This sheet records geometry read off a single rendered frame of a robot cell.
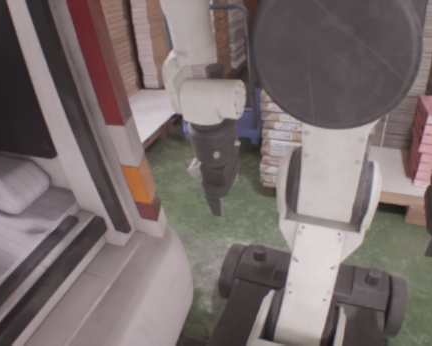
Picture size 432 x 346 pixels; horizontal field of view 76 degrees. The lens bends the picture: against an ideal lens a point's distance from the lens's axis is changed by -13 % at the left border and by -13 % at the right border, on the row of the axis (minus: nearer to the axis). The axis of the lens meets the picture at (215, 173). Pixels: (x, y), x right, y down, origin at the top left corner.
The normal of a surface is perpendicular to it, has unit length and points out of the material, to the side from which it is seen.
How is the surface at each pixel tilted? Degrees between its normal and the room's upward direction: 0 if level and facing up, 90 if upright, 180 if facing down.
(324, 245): 60
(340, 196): 86
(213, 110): 101
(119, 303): 0
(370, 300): 45
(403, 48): 90
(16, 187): 40
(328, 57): 90
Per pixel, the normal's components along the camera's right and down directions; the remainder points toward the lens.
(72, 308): -0.08, -0.83
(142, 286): 0.29, -0.73
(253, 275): -0.33, -0.20
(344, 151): -0.36, 0.68
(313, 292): -0.37, 0.05
